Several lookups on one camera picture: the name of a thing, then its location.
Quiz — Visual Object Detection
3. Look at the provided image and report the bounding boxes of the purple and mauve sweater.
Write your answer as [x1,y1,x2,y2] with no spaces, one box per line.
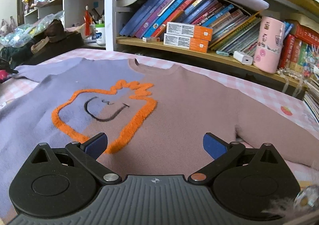
[1,58,318,219]

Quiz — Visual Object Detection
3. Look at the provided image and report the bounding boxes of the pink checkered table mat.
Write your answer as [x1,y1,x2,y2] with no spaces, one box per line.
[0,47,319,188]

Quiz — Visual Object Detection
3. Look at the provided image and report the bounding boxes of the white charger adapter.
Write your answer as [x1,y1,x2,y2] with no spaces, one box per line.
[233,51,253,65]

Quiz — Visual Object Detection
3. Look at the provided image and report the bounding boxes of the stack of papers and magazines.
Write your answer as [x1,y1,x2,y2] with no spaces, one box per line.
[303,74,319,123]

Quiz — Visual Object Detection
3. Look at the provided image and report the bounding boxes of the pink cylindrical tumbler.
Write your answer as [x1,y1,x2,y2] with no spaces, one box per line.
[253,16,285,74]

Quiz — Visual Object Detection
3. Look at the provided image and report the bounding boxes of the dark bag on side table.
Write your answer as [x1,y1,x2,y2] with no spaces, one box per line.
[22,20,84,65]

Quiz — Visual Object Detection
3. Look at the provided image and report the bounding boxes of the red books on shelf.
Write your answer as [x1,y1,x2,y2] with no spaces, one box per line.
[278,20,318,73]

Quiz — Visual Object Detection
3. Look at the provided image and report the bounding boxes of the white pen cup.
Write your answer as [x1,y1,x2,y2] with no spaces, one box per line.
[95,23,105,46]

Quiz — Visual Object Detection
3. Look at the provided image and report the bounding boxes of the lower orange white box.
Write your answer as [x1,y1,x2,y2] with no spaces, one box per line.
[163,34,209,53]

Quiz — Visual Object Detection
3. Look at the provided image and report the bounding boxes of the orange white box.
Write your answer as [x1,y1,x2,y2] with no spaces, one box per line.
[163,34,209,53]
[166,22,213,42]

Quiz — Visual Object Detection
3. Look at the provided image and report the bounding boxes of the row of leaning books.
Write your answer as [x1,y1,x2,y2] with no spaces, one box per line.
[117,0,260,52]

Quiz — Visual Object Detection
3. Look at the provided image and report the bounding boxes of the red figurine ornament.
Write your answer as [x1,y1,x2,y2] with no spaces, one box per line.
[84,5,91,36]

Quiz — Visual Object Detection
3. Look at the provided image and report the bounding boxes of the upper orange white box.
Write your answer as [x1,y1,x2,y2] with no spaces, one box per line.
[166,22,213,42]

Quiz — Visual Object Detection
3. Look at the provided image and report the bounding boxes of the crystal bead bracelet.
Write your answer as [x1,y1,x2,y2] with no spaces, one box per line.
[293,184,319,214]

